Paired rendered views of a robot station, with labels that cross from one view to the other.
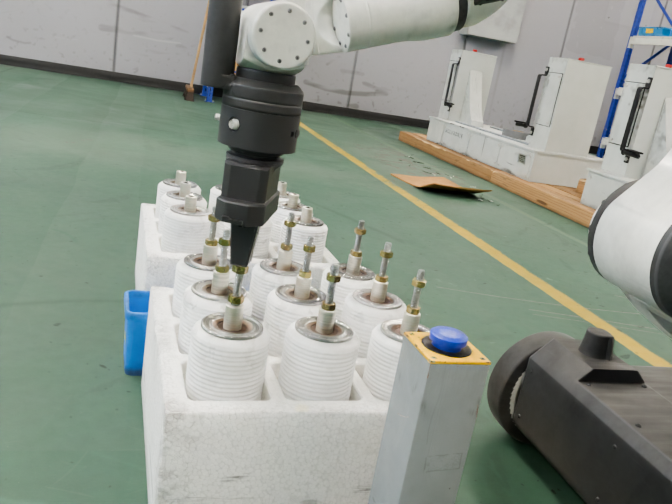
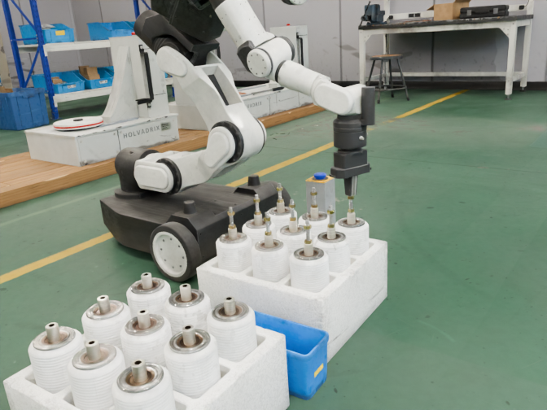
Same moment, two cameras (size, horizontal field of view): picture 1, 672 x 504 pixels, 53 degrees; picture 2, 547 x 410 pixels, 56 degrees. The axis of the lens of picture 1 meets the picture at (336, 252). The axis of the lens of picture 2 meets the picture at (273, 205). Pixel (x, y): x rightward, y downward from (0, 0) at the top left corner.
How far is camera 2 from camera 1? 204 cm
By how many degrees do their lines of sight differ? 116
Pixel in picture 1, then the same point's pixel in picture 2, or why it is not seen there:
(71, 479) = (401, 326)
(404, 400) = (330, 198)
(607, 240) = (249, 143)
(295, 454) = not seen: hidden behind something
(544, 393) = (211, 233)
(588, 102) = not seen: outside the picture
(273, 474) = not seen: hidden behind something
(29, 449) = (413, 345)
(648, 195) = (244, 123)
